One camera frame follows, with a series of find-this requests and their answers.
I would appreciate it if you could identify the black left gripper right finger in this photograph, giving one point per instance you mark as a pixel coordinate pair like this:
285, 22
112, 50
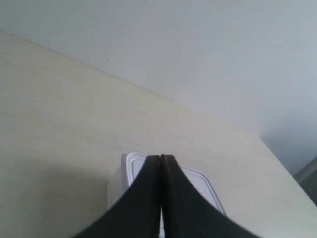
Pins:
186, 214

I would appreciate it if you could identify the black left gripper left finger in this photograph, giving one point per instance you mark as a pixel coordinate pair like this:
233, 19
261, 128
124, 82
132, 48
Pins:
137, 212

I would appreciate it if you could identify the white lidded plastic container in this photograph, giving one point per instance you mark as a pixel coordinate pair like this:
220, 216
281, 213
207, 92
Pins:
131, 164

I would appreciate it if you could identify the grey object beyond table edge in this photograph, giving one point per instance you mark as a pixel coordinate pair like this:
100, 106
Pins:
307, 179

